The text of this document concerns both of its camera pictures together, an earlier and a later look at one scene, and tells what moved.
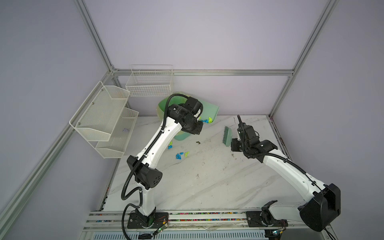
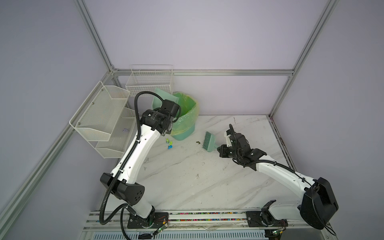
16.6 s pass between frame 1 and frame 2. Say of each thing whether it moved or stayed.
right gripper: moved
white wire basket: stayed
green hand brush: moved
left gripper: moved
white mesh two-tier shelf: stayed
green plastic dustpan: moved
